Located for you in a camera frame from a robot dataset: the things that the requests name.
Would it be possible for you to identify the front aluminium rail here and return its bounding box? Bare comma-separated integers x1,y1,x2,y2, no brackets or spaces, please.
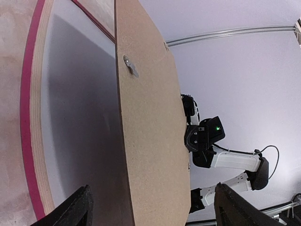
185,193,301,226

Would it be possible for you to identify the pink wooden picture frame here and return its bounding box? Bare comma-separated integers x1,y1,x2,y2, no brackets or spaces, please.
20,0,115,220

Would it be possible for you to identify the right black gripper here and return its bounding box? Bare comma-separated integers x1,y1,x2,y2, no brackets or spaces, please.
184,125,209,152

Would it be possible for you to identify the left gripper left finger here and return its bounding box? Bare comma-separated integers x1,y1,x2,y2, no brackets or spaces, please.
33,185,94,226

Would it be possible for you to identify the right aluminium corner post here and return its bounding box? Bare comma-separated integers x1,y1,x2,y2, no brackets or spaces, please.
166,25,296,47

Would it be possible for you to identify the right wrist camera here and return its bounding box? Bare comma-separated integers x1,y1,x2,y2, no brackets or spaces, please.
181,94,200,125

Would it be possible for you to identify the brown cardboard backing board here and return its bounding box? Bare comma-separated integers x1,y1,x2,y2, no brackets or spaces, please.
115,0,190,226

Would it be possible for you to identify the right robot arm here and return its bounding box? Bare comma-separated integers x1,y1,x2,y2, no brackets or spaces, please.
184,116,269,192

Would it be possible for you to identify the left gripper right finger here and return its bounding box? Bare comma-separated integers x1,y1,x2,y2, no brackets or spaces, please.
214,183,282,226

